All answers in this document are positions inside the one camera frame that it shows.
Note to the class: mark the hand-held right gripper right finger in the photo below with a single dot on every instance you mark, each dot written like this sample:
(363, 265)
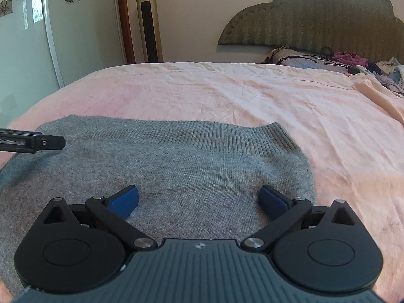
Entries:
(272, 200)

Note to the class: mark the white wardrobe with flower stickers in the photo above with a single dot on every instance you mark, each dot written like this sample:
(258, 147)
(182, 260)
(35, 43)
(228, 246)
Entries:
(28, 44)

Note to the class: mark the grey sweater with navy sleeves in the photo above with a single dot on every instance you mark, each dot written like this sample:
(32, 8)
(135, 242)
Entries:
(189, 170)

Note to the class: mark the pink bed sheet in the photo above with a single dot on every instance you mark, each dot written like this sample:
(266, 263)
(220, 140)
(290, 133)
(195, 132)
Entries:
(221, 91)

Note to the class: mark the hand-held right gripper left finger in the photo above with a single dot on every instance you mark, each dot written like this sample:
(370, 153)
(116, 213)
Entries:
(124, 200)

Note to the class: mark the gold tower heater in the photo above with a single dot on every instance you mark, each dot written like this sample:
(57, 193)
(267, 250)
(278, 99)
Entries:
(149, 22)

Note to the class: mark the olive padded headboard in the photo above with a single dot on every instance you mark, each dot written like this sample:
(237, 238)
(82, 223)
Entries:
(315, 19)

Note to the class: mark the brown wooden door frame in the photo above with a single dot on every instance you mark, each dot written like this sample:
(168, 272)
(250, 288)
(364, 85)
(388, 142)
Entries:
(124, 19)

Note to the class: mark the patterned pillow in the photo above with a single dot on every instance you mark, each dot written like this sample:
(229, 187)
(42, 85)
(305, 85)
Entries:
(284, 57)

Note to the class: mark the purple cloth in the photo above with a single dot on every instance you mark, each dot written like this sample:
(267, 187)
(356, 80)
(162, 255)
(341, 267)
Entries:
(350, 59)

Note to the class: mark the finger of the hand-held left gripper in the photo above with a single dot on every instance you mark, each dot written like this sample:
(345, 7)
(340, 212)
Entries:
(52, 142)

